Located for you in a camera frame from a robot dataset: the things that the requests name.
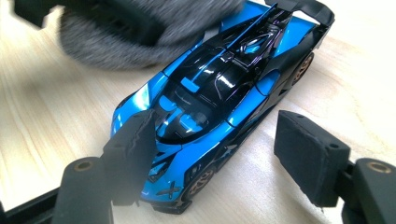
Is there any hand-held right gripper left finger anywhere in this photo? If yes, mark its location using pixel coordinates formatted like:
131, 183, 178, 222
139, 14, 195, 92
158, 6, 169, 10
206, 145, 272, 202
101, 108, 160, 206

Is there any blue and black toy car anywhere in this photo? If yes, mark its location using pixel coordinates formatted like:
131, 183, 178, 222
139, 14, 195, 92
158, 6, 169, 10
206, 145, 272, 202
110, 0, 336, 216

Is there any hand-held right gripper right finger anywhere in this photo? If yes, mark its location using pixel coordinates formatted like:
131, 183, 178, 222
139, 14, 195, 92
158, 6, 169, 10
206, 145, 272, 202
274, 109, 351, 208

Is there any grey cloth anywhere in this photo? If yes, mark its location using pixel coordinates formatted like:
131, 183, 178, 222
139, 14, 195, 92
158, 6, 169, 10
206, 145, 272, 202
59, 0, 247, 71

